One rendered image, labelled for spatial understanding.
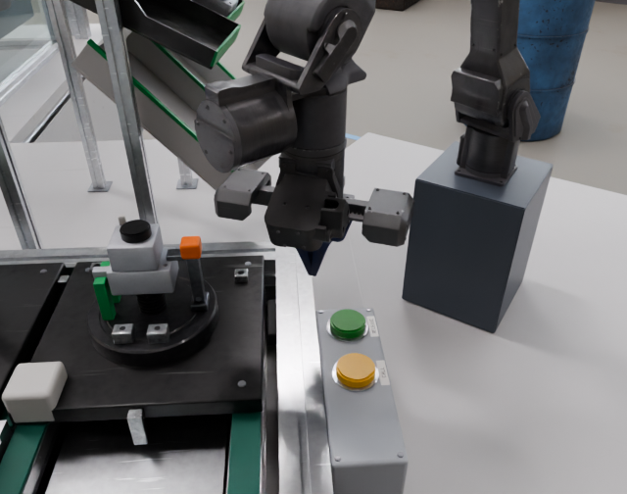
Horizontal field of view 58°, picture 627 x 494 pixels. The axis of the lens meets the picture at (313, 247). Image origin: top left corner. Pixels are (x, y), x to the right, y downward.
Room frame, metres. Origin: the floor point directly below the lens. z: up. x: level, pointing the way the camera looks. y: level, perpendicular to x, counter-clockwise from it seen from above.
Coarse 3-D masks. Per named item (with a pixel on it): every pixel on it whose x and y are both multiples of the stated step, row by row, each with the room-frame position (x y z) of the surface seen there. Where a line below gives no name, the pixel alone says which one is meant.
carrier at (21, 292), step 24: (24, 264) 0.58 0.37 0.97; (48, 264) 0.58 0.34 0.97; (0, 288) 0.53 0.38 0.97; (24, 288) 0.53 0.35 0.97; (48, 288) 0.53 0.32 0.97; (0, 312) 0.49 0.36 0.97; (24, 312) 0.49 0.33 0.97; (48, 312) 0.51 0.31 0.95; (0, 336) 0.45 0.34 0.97; (24, 336) 0.45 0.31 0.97; (0, 360) 0.42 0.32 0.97; (24, 360) 0.43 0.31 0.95; (0, 384) 0.38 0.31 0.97; (0, 408) 0.37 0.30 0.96
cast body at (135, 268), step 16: (128, 224) 0.48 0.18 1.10; (144, 224) 0.48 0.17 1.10; (112, 240) 0.47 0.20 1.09; (128, 240) 0.46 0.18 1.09; (144, 240) 0.47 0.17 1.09; (160, 240) 0.49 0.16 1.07; (112, 256) 0.45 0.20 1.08; (128, 256) 0.45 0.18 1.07; (144, 256) 0.46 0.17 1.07; (160, 256) 0.48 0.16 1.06; (96, 272) 0.47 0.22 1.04; (112, 272) 0.45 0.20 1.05; (128, 272) 0.45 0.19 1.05; (144, 272) 0.46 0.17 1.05; (160, 272) 0.46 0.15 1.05; (176, 272) 0.49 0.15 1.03; (112, 288) 0.45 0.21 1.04; (128, 288) 0.45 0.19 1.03; (144, 288) 0.46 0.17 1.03; (160, 288) 0.46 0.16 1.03
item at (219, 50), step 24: (72, 0) 0.70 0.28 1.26; (120, 0) 0.69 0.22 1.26; (144, 0) 0.80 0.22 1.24; (168, 0) 0.82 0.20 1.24; (192, 0) 0.82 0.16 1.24; (144, 24) 0.69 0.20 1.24; (168, 24) 0.76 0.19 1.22; (192, 24) 0.79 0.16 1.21; (216, 24) 0.81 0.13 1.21; (168, 48) 0.69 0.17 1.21; (192, 48) 0.69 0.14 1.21; (216, 48) 0.75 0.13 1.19
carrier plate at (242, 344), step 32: (256, 256) 0.60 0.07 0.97; (224, 288) 0.53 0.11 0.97; (256, 288) 0.53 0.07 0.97; (64, 320) 0.48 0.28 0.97; (224, 320) 0.48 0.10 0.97; (256, 320) 0.48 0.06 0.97; (64, 352) 0.43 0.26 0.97; (96, 352) 0.43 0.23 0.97; (192, 352) 0.43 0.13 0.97; (224, 352) 0.43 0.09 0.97; (256, 352) 0.43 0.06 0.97; (96, 384) 0.38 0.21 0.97; (128, 384) 0.38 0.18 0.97; (160, 384) 0.38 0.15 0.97; (192, 384) 0.38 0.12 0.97; (224, 384) 0.38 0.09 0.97; (256, 384) 0.38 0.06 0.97; (64, 416) 0.35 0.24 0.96; (96, 416) 0.36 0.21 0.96; (160, 416) 0.36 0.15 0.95
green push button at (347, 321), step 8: (336, 312) 0.49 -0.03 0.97; (344, 312) 0.49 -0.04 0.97; (352, 312) 0.49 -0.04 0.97; (336, 320) 0.48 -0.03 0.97; (344, 320) 0.48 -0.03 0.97; (352, 320) 0.48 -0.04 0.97; (360, 320) 0.48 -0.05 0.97; (336, 328) 0.46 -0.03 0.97; (344, 328) 0.46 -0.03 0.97; (352, 328) 0.46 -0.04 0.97; (360, 328) 0.46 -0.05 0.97; (344, 336) 0.46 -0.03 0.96; (352, 336) 0.46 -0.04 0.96
